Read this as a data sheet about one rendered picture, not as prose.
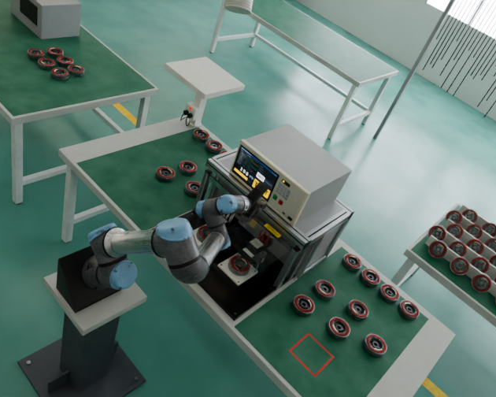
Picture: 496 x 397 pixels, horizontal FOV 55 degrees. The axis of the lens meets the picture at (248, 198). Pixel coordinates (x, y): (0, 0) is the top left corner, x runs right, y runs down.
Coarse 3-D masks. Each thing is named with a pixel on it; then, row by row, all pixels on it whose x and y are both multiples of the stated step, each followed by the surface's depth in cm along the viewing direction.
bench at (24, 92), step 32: (0, 0) 382; (0, 32) 345; (32, 32) 359; (0, 64) 315; (32, 64) 327; (96, 64) 352; (128, 64) 367; (0, 96) 290; (32, 96) 300; (64, 96) 310; (96, 96) 321; (128, 96) 335
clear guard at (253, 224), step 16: (256, 224) 224; (272, 224) 227; (240, 240) 214; (256, 240) 216; (272, 240) 219; (288, 240) 222; (240, 256) 212; (256, 256) 210; (272, 256) 211; (256, 272) 208
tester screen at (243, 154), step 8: (240, 152) 230; (248, 152) 227; (240, 160) 232; (248, 160) 228; (256, 160) 225; (248, 168) 230; (256, 168) 226; (264, 168) 223; (240, 176) 236; (248, 176) 232; (256, 176) 228; (264, 176) 225; (272, 176) 221
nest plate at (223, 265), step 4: (232, 256) 244; (228, 260) 241; (220, 264) 237; (224, 264) 238; (220, 268) 236; (224, 268) 236; (224, 272) 235; (228, 272) 235; (232, 276) 233; (236, 276) 234; (240, 276) 235; (244, 276) 236; (248, 276) 236; (236, 280) 232; (240, 280) 233; (244, 280) 234
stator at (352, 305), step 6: (354, 300) 245; (348, 306) 242; (354, 306) 245; (360, 306) 246; (366, 306) 245; (348, 312) 241; (354, 312) 239; (360, 312) 243; (366, 312) 242; (354, 318) 240; (360, 318) 239
